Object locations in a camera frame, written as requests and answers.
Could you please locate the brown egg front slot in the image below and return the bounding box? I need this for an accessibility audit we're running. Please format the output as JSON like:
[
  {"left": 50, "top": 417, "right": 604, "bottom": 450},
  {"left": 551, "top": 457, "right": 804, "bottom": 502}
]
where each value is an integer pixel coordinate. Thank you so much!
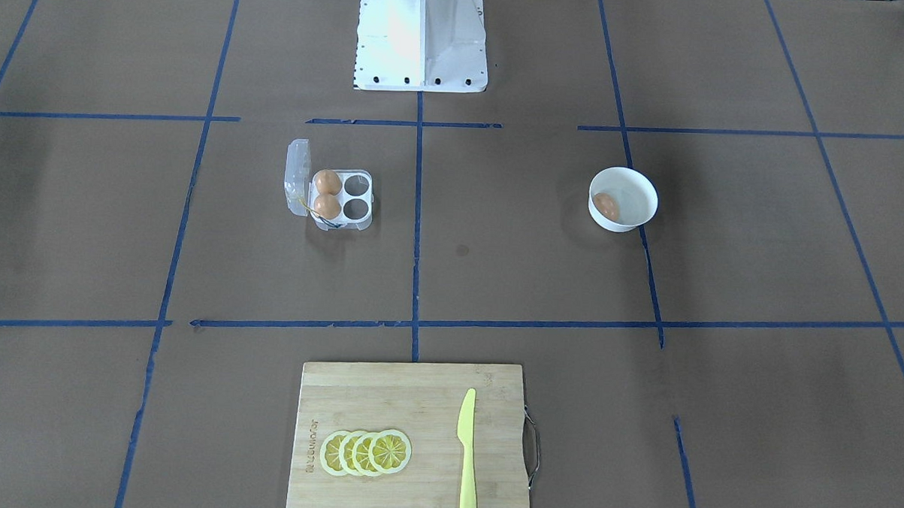
[{"left": 312, "top": 192, "right": 343, "bottom": 222}]

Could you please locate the bamboo cutting board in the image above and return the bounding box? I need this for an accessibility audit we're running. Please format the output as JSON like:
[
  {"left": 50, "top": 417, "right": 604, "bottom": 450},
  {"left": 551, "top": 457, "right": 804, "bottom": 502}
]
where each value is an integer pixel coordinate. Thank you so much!
[{"left": 286, "top": 361, "right": 531, "bottom": 508}]

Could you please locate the lemon slice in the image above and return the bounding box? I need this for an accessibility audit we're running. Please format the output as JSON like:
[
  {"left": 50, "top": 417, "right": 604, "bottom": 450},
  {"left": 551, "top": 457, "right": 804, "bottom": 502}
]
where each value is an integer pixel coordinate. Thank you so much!
[
  {"left": 351, "top": 431, "right": 381, "bottom": 477},
  {"left": 319, "top": 431, "right": 350, "bottom": 476},
  {"left": 370, "top": 428, "right": 412, "bottom": 475},
  {"left": 338, "top": 430, "right": 366, "bottom": 476}
]

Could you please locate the yellow plastic knife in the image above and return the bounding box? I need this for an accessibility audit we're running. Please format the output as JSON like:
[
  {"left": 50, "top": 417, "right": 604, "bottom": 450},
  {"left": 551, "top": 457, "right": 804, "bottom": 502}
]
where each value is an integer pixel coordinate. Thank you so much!
[{"left": 456, "top": 388, "right": 478, "bottom": 508}]

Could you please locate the brown egg rear slot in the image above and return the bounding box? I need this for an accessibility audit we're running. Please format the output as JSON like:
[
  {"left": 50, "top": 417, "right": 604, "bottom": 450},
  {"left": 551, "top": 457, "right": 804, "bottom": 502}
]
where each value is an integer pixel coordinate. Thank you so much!
[{"left": 313, "top": 168, "right": 343, "bottom": 196}]

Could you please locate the brown egg from bowl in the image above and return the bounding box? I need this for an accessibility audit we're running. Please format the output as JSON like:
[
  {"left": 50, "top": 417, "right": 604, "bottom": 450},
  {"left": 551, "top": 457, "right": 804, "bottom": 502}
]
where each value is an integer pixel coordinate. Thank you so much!
[{"left": 592, "top": 193, "right": 620, "bottom": 223}]

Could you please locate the clear plastic egg carton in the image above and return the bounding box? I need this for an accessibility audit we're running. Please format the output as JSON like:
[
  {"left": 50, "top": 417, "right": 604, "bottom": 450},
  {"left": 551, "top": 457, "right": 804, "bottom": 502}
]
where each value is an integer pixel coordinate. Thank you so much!
[{"left": 283, "top": 139, "right": 374, "bottom": 231}]

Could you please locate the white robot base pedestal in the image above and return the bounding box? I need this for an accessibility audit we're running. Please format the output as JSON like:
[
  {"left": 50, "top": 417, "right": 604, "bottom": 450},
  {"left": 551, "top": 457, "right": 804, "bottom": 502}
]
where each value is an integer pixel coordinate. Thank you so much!
[{"left": 352, "top": 0, "right": 489, "bottom": 94}]

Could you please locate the white ceramic bowl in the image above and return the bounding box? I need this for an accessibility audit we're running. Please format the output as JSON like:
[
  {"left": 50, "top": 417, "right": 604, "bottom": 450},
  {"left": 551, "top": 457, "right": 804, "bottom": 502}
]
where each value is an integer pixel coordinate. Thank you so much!
[{"left": 587, "top": 167, "right": 659, "bottom": 233}]

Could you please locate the brown egg slot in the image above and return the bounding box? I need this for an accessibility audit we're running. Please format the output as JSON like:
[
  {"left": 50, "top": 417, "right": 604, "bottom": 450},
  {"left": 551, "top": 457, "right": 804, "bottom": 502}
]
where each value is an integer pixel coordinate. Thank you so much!
[
  {"left": 312, "top": 192, "right": 343, "bottom": 222},
  {"left": 313, "top": 168, "right": 343, "bottom": 196}
]

